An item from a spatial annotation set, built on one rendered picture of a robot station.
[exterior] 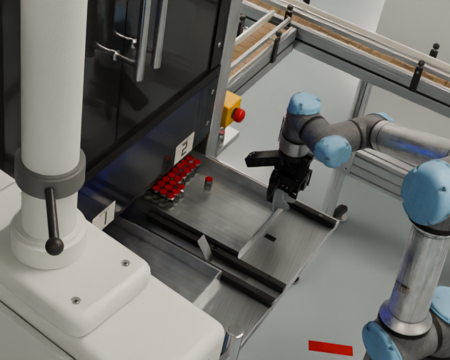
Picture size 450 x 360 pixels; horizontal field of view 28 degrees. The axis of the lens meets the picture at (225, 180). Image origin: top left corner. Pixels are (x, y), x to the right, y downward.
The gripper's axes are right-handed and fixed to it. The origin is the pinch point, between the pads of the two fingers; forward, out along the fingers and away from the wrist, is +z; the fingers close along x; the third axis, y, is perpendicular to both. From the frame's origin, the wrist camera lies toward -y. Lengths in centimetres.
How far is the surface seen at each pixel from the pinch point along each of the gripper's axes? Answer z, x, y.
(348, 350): 92, 49, 23
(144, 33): -63, -41, -18
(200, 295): 0.2, -37.7, 1.9
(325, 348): 92, 45, 16
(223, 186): 3.5, 1.8, -15.3
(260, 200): 3.5, 3.4, -4.7
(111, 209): -11.6, -38.4, -24.0
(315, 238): 3.7, 0.2, 13.7
